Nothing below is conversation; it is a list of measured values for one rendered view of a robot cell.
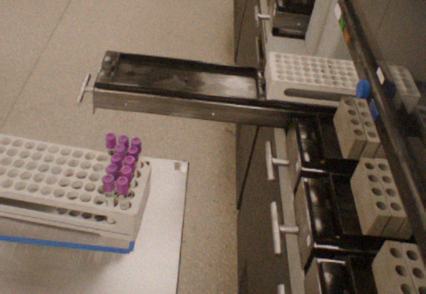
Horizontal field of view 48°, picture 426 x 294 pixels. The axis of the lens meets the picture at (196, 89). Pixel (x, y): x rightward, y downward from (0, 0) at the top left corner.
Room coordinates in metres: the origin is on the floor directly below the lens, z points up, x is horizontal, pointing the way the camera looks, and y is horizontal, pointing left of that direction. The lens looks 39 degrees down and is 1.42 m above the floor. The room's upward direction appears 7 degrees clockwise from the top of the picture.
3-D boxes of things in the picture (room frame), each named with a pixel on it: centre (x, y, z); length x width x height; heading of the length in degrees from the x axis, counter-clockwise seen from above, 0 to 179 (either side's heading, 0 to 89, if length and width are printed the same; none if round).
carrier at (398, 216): (0.49, -0.31, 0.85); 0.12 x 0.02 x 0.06; 1
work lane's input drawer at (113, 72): (0.79, -0.11, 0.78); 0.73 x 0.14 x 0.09; 92
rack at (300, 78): (0.80, -0.29, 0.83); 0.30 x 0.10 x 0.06; 92
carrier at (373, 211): (0.49, -0.29, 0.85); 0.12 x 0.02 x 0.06; 1
